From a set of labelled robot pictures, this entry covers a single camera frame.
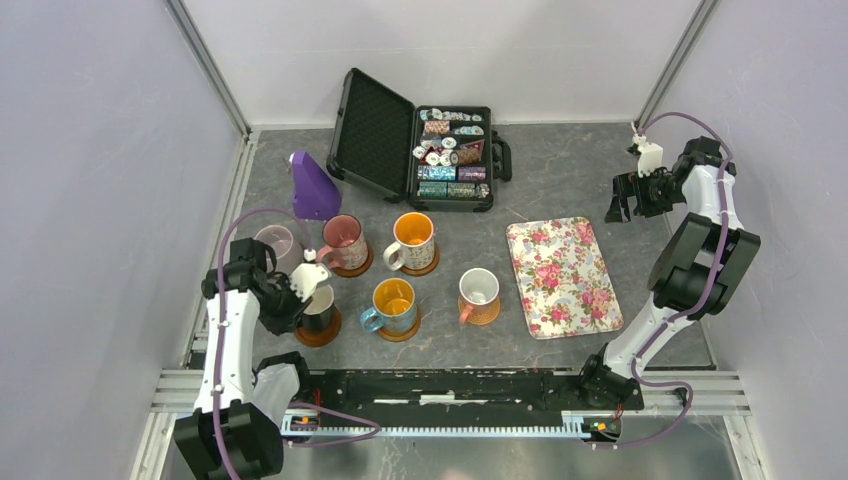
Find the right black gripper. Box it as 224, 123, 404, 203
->
604, 167, 687, 223

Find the black mug cream inside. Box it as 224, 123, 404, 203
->
301, 285, 335, 334

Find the brown wooden coaster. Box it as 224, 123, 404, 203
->
377, 315, 422, 342
294, 308, 342, 348
331, 245, 374, 278
400, 246, 440, 277

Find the lavender ceramic mug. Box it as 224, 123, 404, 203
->
254, 225, 303, 275

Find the pink ceramic mug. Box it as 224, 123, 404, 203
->
316, 214, 368, 269

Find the blue mug yellow inside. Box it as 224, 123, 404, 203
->
359, 278, 418, 333

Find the floral rectangular tray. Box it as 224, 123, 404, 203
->
506, 217, 624, 340

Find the floral mug orange inside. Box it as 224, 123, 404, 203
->
382, 212, 436, 271

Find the white ceramic mug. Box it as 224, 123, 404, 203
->
458, 268, 500, 305

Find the woven rattan round coaster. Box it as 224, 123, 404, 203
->
458, 296, 501, 326

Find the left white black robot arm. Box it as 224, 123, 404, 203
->
174, 238, 317, 479

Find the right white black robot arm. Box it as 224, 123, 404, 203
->
577, 136, 762, 408

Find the purple plastic wedge stand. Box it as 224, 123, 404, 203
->
289, 150, 342, 221

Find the black poker chip case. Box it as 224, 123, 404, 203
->
326, 68, 513, 212

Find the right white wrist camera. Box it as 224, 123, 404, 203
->
627, 133, 664, 177

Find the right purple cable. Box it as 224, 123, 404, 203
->
586, 111, 733, 452

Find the purple cable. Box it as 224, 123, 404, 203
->
586, 111, 733, 452
210, 206, 383, 480

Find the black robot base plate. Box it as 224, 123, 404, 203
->
294, 368, 645, 429

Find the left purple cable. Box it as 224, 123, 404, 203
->
210, 206, 383, 480

